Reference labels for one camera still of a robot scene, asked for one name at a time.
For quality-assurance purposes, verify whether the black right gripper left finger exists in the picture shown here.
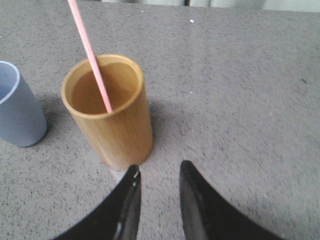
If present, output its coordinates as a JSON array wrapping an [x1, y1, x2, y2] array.
[[55, 165, 142, 240]]

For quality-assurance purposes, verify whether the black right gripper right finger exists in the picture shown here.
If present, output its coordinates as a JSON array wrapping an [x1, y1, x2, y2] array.
[[179, 160, 282, 240]]

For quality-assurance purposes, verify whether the pink chopstick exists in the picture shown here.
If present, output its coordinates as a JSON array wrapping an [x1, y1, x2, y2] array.
[[67, 0, 113, 114]]

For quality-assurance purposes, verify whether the blue plastic cup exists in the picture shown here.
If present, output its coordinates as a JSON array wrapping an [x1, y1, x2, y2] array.
[[0, 60, 47, 147]]

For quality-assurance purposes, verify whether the bamboo wooden cup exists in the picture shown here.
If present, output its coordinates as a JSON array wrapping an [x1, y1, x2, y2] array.
[[61, 54, 153, 171]]

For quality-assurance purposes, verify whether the grey curtain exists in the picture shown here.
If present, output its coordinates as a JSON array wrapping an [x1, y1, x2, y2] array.
[[109, 0, 320, 13]]

